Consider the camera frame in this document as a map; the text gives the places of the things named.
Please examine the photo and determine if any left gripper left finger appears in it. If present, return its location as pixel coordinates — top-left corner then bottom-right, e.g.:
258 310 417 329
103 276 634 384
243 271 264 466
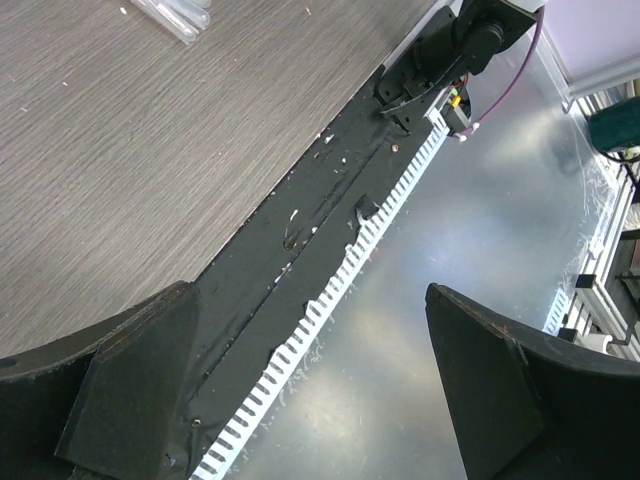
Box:
1 282 198 479

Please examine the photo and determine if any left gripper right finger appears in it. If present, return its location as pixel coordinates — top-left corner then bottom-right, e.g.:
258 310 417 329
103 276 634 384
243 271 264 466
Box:
425 283 639 479

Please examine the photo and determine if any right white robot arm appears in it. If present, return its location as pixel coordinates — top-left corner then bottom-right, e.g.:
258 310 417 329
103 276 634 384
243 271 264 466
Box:
376 0 545 132

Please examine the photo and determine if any bundle of plastic pipettes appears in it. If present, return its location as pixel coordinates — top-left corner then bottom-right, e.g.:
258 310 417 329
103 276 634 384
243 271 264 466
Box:
132 0 212 45

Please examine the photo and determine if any white slotted cable duct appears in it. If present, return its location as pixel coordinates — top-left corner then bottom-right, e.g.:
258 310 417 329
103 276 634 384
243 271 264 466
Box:
191 109 449 479

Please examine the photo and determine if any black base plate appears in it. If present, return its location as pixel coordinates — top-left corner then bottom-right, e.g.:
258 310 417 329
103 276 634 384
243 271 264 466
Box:
160 82 436 479

